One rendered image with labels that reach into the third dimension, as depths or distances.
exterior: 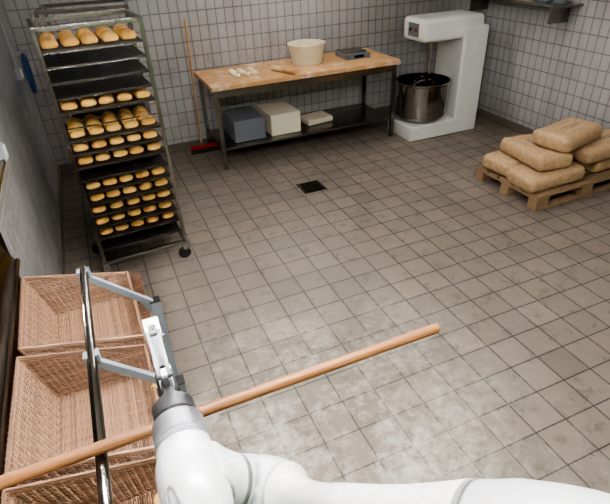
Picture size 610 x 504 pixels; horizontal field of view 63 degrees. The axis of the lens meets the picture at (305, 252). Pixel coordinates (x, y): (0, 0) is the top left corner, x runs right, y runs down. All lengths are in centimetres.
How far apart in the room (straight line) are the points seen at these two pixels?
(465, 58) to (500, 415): 438
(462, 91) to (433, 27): 88
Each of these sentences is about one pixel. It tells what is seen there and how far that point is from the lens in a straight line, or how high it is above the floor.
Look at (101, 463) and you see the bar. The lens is 135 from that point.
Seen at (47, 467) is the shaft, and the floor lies 120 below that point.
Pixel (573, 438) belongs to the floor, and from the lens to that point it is 299.
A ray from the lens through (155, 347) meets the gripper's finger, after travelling 96.
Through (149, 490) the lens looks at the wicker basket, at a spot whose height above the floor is 59.
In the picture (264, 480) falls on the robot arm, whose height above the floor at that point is 146.
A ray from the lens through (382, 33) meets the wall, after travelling 695.
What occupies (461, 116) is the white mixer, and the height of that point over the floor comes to 19.
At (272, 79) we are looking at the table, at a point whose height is 89.
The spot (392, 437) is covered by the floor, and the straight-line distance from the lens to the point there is 276.
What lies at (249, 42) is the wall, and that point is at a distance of 622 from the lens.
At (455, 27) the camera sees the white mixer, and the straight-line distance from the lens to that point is 620.
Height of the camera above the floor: 221
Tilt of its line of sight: 33 degrees down
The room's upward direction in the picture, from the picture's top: 3 degrees counter-clockwise
